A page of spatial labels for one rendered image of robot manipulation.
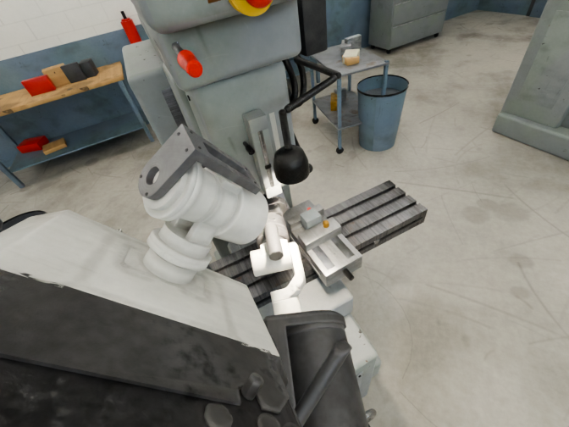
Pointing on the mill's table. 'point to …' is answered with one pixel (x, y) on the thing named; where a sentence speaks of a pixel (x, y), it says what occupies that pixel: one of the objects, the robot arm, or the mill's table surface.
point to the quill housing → (239, 87)
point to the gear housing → (232, 44)
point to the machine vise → (335, 248)
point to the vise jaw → (319, 234)
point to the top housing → (184, 13)
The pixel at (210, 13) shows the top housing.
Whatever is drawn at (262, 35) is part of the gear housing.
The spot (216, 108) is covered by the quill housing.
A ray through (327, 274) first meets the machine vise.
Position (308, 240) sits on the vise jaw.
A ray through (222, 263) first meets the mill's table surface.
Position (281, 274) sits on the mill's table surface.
